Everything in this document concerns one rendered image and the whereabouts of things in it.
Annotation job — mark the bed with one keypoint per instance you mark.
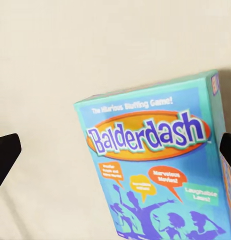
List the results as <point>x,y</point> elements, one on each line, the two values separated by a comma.
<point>54,53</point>

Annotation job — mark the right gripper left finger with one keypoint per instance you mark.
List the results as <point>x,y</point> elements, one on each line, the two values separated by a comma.
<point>10,149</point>

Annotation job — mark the board game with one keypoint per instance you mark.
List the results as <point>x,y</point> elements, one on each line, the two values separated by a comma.
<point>156,152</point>

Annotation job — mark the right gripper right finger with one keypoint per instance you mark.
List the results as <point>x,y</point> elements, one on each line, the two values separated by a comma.
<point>225,147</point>

